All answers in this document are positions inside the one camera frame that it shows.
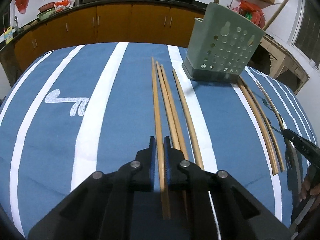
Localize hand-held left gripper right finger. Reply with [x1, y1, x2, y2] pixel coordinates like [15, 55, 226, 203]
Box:
[163, 136, 293, 240]

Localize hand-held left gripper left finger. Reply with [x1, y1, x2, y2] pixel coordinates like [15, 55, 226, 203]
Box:
[27, 136, 157, 240]

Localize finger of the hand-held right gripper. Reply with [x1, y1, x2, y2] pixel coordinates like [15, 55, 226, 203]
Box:
[284, 129, 320, 167]

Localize tan round wooden chopstick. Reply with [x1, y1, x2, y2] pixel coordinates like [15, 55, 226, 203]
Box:
[240, 76, 285, 172]
[237, 77, 279, 175]

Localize brown wooden chopstick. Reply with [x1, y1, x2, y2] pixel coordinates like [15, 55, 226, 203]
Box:
[160, 64, 189, 161]
[155, 60, 181, 151]
[151, 57, 172, 220]

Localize pale wooden chopstick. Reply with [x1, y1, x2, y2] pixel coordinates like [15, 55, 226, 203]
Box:
[172, 68, 205, 171]

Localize thin wooden chopstick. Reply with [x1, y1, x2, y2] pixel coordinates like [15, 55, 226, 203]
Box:
[256, 81, 293, 155]

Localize green perforated utensil holder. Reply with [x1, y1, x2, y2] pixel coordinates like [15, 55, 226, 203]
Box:
[182, 2, 266, 83]

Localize person's right hand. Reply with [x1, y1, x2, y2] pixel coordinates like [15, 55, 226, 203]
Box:
[299, 165, 320, 202]

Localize blue white striped tablecloth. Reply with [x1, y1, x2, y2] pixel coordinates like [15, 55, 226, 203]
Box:
[0, 42, 318, 240]

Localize beige carved side table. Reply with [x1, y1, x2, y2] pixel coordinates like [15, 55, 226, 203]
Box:
[249, 33, 311, 96]

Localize barred window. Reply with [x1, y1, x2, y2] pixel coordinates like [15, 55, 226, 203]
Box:
[292, 0, 320, 68]

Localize red jugs pack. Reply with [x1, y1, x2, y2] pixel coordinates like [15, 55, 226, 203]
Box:
[251, 9, 266, 29]

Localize orange lower kitchen cabinets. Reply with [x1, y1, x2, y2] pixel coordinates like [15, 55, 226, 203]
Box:
[14, 3, 208, 71]

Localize red shopping bag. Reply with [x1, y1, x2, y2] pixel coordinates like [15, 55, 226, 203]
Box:
[239, 0, 258, 13]

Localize crumpled red white bag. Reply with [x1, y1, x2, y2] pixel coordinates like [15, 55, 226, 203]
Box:
[55, 0, 72, 12]

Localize green pot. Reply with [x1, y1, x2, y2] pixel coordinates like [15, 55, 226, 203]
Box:
[37, 7, 57, 21]

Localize red basin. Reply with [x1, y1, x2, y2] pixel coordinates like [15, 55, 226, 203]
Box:
[39, 2, 56, 12]

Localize yellow detergent bottle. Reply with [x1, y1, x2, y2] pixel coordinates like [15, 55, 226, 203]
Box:
[3, 26, 14, 43]

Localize large red plastic bag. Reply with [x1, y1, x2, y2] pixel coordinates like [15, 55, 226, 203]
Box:
[15, 0, 30, 14]

